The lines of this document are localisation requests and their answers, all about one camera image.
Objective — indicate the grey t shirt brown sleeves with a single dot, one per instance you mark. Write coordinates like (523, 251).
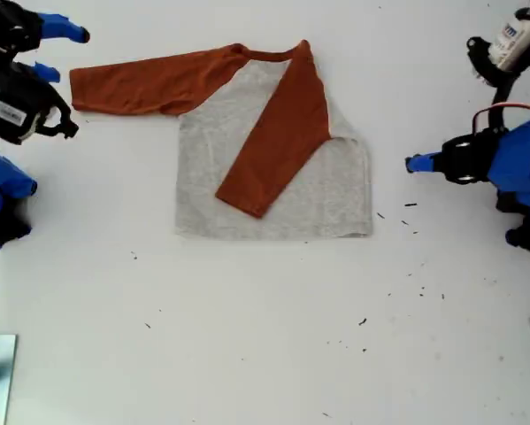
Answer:
(273, 199)

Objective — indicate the black camera stalk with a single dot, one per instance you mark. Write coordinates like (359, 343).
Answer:
(496, 117)

